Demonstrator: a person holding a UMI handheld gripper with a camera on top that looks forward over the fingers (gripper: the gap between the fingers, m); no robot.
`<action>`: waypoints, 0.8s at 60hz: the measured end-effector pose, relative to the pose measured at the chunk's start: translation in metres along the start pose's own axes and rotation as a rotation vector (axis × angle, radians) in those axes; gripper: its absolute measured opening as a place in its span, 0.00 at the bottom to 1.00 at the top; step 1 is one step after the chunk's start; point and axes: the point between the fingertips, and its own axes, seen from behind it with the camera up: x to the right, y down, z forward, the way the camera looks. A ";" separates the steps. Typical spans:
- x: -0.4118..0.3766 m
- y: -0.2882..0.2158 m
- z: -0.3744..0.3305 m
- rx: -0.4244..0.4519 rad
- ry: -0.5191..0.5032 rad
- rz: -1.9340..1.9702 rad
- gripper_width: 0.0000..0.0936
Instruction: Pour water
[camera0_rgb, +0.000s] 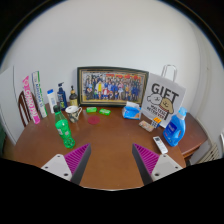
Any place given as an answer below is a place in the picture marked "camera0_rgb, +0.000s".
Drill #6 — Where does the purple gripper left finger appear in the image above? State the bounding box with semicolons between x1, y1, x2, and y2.
42;144;91;185

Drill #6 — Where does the small clear snack packet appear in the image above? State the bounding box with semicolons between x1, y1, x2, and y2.
139;121;154;132

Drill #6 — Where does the green plastic soda bottle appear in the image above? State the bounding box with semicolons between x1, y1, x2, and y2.
53;105;75;149

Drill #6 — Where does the framed group photo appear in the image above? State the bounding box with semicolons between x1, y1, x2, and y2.
77;66;149;107

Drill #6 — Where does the wooden chair back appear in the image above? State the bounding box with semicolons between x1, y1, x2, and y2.
18;92;31;126

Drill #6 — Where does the white gift paper bag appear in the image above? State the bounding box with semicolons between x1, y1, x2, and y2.
141;65;186;127

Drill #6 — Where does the blue tissue pack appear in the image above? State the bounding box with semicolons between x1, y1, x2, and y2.
122;101;141;120

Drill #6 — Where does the patterned ceramic mug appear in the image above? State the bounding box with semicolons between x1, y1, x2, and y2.
65;106;82;123

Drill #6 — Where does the white remote control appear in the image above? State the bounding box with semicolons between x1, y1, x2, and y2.
153;136;168;154

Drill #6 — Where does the dark blue pump bottle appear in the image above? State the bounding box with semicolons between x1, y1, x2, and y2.
57;83;67;110

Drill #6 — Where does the white lotion bottle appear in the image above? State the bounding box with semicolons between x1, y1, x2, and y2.
47;89;57;112

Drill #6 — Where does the rubik's cube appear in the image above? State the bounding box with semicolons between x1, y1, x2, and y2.
151;117;161;128

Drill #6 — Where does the dark amber pump bottle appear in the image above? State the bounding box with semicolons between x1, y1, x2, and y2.
69;87;78;106

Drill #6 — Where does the white radiator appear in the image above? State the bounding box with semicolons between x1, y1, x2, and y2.
199;141;220;163

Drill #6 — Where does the blue detergent bottle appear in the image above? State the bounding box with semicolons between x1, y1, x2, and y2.
163;107;187;147

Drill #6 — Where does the red round coaster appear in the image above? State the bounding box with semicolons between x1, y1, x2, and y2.
88;116;100;125

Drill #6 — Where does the pink tall box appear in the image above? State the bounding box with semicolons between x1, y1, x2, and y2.
22;76;40;124

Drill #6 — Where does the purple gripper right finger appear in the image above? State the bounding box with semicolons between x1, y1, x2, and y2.
132;144;182;185

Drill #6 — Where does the green soap box left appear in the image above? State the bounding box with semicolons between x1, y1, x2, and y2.
86;107;97;113

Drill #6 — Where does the green white tall box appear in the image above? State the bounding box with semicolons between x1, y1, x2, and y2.
32;71;48;118

